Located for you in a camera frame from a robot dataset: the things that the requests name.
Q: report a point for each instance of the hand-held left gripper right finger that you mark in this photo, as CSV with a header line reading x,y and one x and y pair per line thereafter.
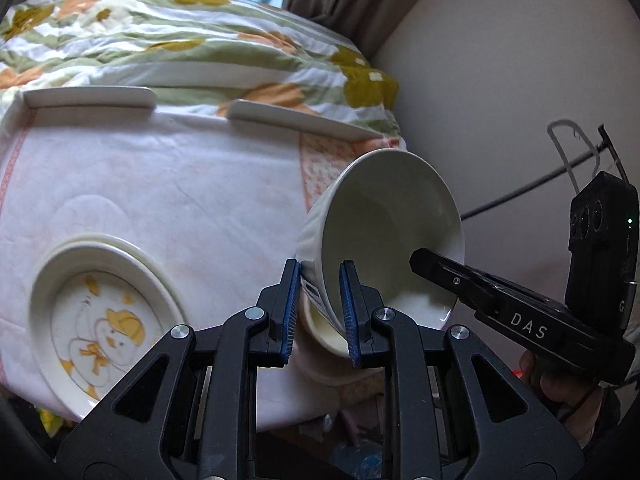
x,y
347,310

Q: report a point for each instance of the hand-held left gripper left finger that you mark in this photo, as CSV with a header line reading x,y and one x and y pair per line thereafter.
x,y
290,310

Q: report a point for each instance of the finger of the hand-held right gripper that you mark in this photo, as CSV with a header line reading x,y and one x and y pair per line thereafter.
x,y
525,291
450,280

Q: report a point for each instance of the small white bowl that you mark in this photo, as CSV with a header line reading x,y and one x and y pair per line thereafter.
x,y
390,220

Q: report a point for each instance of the person's right hand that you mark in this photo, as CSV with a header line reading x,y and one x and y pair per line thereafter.
x,y
555,390

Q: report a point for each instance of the orange patterned cloth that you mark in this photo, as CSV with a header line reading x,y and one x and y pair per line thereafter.
x,y
325,170

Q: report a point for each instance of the white patterned cloth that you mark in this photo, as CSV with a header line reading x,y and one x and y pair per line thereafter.
x,y
175,185

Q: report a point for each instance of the cream plate duck print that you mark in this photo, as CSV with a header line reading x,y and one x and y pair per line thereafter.
x,y
75,310

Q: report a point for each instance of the yellow green cloth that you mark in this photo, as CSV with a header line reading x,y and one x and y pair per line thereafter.
x,y
52,422

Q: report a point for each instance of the floral blanket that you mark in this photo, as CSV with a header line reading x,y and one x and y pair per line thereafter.
x,y
200,35

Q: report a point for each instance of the white lap tray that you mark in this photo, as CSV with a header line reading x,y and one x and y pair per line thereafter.
x,y
90,97

